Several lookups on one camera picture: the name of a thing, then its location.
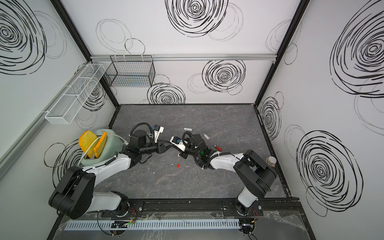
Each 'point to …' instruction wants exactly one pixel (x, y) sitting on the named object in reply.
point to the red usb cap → (178, 165)
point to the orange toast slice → (99, 148)
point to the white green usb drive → (188, 129)
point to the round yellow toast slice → (86, 139)
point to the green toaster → (112, 145)
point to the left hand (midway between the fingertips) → (172, 145)
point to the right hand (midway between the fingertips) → (174, 144)
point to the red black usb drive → (219, 148)
